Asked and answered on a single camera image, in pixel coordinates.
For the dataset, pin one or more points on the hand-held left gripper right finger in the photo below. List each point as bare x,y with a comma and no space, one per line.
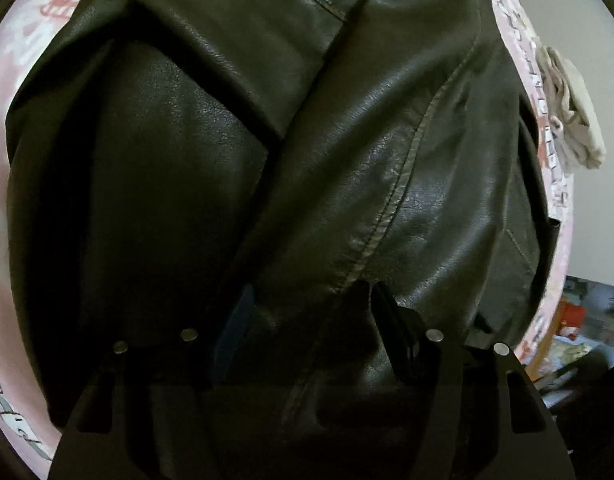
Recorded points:
387,320

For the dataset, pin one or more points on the cream crumpled cloth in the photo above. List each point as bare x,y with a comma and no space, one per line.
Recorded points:
569,110

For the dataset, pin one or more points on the dark leather jacket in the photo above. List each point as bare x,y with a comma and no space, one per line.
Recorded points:
297,160

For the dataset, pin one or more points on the pink printed blanket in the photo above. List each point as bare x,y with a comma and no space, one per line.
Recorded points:
17,310

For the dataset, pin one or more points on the red plastic item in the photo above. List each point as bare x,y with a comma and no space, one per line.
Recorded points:
573,317

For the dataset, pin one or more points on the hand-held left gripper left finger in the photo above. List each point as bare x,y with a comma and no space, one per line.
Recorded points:
235,317

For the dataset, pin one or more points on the pile of colourful items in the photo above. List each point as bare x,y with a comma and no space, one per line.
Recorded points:
587,310

